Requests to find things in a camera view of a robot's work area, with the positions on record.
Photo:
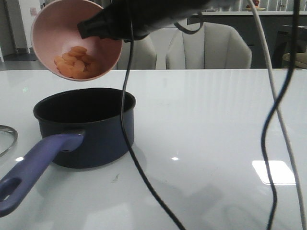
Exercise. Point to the right grey upholstered chair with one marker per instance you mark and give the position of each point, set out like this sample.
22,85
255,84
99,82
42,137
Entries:
214,46

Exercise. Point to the pink plastic bowl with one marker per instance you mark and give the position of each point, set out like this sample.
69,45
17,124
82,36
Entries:
54,32

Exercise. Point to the left grey upholstered chair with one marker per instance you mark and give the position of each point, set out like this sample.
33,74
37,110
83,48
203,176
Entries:
144,55

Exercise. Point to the dark blue saucepan purple handle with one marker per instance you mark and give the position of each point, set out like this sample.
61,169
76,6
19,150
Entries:
80,129

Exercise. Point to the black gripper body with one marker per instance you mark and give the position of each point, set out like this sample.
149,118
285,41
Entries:
135,19

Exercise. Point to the dark grey counter cabinet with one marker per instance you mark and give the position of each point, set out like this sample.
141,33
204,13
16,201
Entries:
243,22

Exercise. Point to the orange ham slices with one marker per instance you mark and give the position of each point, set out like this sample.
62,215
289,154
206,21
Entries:
77,64

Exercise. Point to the grey upholstered chair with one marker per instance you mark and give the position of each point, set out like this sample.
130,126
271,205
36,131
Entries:
144,55
214,46

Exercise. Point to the glass lid blue knob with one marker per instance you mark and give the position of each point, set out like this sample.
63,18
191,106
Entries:
8,138

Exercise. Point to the fruit plate on counter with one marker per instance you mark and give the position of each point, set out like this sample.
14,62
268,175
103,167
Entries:
257,5

